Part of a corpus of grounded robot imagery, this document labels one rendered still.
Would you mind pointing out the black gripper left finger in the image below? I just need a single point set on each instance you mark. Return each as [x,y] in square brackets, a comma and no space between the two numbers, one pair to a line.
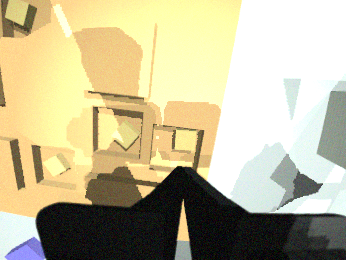
[148,230]

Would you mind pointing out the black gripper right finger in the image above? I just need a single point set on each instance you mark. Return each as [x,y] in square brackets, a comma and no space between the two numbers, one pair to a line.
[220,229]

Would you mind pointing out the yellow square block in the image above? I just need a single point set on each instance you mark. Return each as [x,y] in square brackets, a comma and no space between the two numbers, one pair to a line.
[21,12]
[57,164]
[126,134]
[185,139]

